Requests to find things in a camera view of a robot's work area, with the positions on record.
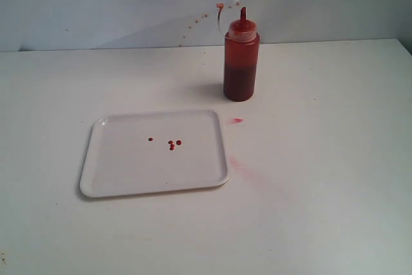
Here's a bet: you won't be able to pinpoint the red sauce squeeze bottle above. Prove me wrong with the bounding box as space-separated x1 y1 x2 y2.
223 7 260 102

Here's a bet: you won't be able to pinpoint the red sauce drops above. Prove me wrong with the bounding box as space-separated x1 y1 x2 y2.
147 137 182 151

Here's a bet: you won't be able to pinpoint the white rectangular plastic tray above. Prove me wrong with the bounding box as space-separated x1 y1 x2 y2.
79 109 229 198

